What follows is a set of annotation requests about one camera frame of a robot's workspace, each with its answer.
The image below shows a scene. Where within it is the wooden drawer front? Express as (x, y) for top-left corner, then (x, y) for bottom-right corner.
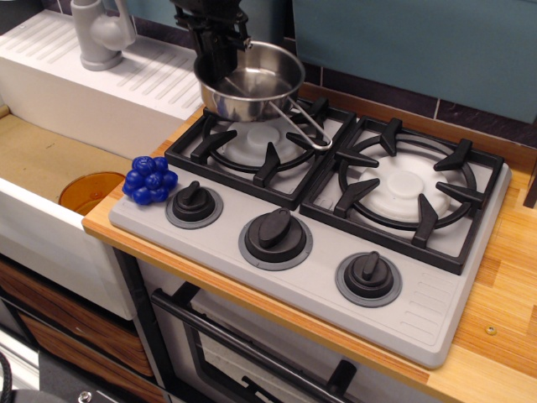
(1, 256), (165, 402)

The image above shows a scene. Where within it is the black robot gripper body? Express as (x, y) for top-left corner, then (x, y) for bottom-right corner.
(171, 0), (251, 51)

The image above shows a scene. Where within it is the toy oven door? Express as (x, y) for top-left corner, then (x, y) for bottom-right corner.
(138, 259), (446, 403)

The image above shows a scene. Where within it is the black stove knob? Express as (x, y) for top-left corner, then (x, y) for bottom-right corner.
(238, 207), (313, 271)
(165, 181), (224, 230)
(336, 251), (403, 308)

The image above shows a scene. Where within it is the white toy sink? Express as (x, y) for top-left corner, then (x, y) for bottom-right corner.
(1, 10), (201, 320)

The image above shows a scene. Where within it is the black braided cable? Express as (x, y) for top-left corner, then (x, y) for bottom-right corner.
(0, 351), (13, 403)

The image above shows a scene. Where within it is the grey toy faucet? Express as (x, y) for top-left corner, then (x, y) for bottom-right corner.
(70, 0), (136, 71)

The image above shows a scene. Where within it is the black left burner grate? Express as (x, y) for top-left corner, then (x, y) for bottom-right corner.
(164, 97), (357, 210)

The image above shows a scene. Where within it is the black middle stove knob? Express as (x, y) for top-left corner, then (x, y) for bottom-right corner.
(238, 207), (313, 271)

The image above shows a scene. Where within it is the grey toy stove top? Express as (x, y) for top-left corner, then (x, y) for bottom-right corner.
(108, 78), (513, 370)

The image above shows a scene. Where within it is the black left stove knob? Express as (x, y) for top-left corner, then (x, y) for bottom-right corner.
(165, 181), (224, 230)

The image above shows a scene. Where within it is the blue toy blueberry cluster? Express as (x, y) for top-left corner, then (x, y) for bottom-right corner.
(122, 155), (178, 206)

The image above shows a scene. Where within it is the black right stove knob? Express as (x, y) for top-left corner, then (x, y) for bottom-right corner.
(336, 251), (403, 308)

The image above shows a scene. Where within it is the black right burner grate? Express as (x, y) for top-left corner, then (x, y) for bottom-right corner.
(300, 118), (511, 275)

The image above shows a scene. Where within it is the black oven door handle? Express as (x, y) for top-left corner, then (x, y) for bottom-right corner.
(151, 283), (357, 402)

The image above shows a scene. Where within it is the black burner grate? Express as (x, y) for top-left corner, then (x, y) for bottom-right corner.
(164, 97), (357, 210)
(300, 118), (511, 275)

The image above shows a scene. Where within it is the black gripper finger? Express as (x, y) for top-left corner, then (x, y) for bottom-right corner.
(211, 35), (239, 81)
(193, 29), (215, 80)

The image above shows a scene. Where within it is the stainless steel pot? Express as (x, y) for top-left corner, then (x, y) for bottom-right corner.
(194, 41), (332, 151)

